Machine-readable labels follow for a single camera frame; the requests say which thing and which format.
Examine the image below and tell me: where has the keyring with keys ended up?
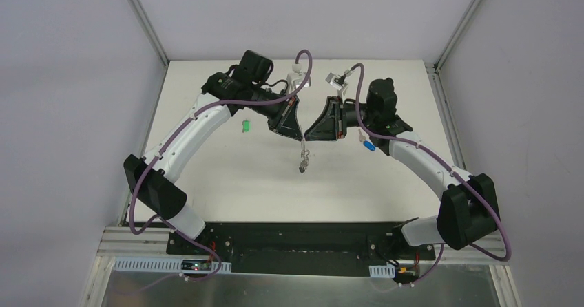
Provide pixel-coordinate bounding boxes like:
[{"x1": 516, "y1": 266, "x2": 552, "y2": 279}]
[{"x1": 298, "y1": 138, "x2": 310, "y2": 173}]

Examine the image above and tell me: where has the green tagged key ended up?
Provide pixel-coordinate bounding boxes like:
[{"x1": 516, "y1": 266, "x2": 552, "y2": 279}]
[{"x1": 242, "y1": 119, "x2": 251, "y2": 133}]

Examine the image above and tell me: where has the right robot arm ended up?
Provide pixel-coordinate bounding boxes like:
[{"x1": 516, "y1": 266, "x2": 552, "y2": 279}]
[{"x1": 304, "y1": 78, "x2": 501, "y2": 259}]

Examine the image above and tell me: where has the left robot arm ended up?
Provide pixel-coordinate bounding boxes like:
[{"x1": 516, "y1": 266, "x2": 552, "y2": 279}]
[{"x1": 123, "y1": 50, "x2": 313, "y2": 255}]

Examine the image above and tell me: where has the blue tagged key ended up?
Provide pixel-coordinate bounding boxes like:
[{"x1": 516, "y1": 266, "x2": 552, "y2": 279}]
[{"x1": 358, "y1": 130, "x2": 376, "y2": 151}]

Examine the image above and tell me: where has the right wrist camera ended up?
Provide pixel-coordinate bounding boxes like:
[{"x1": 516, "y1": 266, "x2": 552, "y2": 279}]
[{"x1": 325, "y1": 72, "x2": 348, "y2": 93}]

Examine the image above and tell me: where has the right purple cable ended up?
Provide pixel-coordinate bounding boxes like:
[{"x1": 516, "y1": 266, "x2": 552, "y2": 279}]
[{"x1": 344, "y1": 63, "x2": 512, "y2": 288}]

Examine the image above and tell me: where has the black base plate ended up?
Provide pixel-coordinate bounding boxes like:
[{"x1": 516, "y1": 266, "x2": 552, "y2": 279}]
[{"x1": 195, "y1": 222, "x2": 436, "y2": 277}]

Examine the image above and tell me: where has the aluminium frame rail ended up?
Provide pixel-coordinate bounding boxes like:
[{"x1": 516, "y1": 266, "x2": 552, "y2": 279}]
[{"x1": 97, "y1": 226, "x2": 171, "y2": 256}]

